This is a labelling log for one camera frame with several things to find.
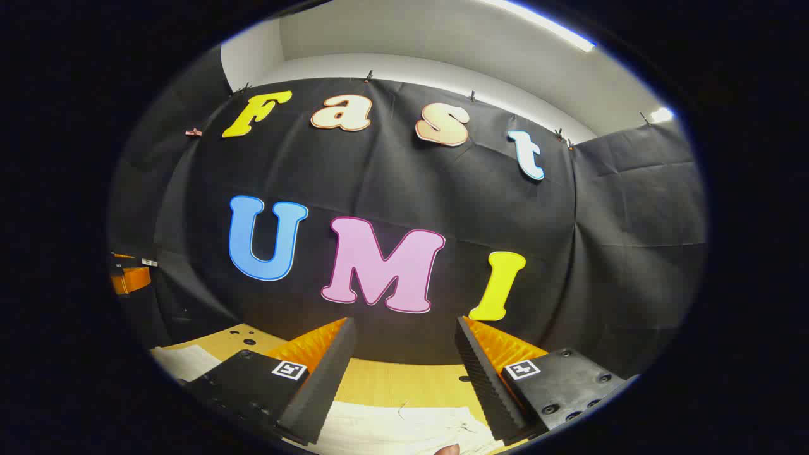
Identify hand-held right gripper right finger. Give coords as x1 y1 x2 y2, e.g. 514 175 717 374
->
455 315 640 446

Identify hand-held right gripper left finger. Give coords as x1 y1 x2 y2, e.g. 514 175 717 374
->
182 316 358 446

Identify white jeans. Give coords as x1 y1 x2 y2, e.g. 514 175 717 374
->
152 344 506 455

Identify black backdrop cloth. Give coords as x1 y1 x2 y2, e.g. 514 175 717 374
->
107 44 707 380

